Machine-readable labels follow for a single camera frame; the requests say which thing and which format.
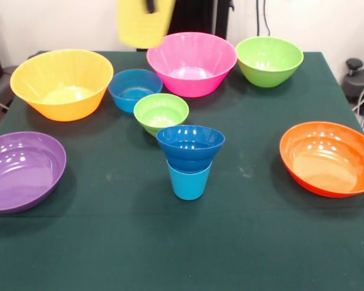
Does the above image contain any translucent yellow plastic cup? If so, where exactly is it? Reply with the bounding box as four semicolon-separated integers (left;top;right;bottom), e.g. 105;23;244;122
117;0;177;49

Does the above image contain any large green plastic bowl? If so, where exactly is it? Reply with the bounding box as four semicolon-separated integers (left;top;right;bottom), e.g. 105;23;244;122
235;36;305;89

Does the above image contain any small dark blue bowl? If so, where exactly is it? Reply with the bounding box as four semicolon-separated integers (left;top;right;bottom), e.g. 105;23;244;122
155;124;226;174

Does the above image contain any light blue plastic cup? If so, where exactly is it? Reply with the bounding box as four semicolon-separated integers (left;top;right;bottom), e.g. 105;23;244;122
166;159;213;201

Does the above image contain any large pink plastic bowl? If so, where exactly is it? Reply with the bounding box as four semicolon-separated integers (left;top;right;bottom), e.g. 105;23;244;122
146;32;238;98

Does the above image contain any translucent light blue bowl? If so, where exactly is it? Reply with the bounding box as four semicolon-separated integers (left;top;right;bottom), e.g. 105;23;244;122
107;69;164;113

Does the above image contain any small green plastic bowl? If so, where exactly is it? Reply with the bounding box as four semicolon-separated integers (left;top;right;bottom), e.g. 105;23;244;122
133;93;190;137

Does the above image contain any large yellow plastic bowl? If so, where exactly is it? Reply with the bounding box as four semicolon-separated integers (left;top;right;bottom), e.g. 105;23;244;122
10;48;115;122

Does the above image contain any shallow purple plastic bowl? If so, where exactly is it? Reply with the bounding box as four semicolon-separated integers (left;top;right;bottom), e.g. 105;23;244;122
0;131;67;214

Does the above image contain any black knob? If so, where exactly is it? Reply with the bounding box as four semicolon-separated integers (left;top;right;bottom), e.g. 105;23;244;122
345;58;364;76

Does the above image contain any black round base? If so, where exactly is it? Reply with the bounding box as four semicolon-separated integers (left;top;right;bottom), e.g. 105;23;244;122
342;67;364;107

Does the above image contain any shallow orange plastic bowl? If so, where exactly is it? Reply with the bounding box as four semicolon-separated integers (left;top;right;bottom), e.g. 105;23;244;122
279;121;364;199

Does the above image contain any dark green tablecloth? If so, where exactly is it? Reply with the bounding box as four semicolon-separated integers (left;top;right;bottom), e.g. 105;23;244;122
0;50;364;291

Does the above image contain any black wall cable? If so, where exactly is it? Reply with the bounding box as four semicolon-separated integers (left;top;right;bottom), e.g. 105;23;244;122
252;0;263;46
262;0;272;39

